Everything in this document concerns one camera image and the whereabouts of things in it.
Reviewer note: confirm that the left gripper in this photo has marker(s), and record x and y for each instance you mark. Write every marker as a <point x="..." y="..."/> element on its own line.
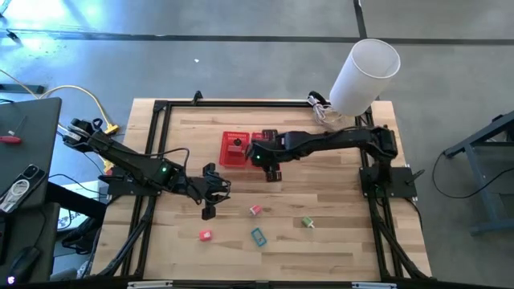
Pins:
<point x="205" y="188"/>

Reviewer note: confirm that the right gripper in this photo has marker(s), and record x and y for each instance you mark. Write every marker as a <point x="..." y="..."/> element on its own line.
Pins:
<point x="273" y="162"/>

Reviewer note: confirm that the red rectangular box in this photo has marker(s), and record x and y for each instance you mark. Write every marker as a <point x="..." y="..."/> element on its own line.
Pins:
<point x="234" y="150"/>

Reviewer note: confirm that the pink dual-port charger cube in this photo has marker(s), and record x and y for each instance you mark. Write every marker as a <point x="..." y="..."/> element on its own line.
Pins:
<point x="205" y="235"/>

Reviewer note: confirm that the pink white USB charger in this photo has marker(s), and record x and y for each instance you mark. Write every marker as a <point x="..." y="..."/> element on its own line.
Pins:
<point x="255" y="210"/>

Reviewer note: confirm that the teal digital timer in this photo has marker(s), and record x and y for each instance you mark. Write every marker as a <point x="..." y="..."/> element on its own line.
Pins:
<point x="254" y="234"/>

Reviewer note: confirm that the green USB charger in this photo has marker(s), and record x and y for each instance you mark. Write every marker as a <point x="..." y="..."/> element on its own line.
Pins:
<point x="308" y="222"/>

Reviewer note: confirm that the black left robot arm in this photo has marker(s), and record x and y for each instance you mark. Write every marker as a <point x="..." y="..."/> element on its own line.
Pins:
<point x="120" y="156"/>

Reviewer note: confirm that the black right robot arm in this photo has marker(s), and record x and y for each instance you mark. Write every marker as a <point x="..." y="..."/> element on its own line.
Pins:
<point x="321" y="142"/>

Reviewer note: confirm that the red plastic basket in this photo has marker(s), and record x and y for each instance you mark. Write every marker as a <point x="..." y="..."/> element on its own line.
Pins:
<point x="255" y="136"/>
<point x="231" y="160"/>

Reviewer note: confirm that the round wooden lamp base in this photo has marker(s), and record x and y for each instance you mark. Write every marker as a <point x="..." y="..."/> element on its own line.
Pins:
<point x="341" y="121"/>

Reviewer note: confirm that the white cylinder lamp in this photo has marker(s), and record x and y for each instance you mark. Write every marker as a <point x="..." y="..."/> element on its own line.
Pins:
<point x="363" y="76"/>

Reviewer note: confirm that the white box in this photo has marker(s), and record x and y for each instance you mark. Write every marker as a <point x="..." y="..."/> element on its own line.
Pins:
<point x="76" y="212"/>

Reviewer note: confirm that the black smartphone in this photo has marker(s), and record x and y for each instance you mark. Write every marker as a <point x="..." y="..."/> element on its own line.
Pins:
<point x="32" y="173"/>

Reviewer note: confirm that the dark grey desk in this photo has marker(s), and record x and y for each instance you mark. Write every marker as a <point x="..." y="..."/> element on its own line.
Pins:
<point x="28" y="132"/>

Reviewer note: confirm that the black flat bar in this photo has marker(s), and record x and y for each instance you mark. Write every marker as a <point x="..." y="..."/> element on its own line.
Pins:
<point x="20" y="88"/>

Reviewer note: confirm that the black aluminium table frame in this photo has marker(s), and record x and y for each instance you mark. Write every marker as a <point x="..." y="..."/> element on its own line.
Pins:
<point x="241" y="103"/>

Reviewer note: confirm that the black frame clamp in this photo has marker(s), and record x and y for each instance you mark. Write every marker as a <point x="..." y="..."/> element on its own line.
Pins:
<point x="197" y="97"/>

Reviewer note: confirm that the silver metal bracket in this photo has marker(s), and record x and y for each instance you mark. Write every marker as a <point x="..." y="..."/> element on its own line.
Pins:
<point x="373" y="285"/>
<point x="150" y="285"/>

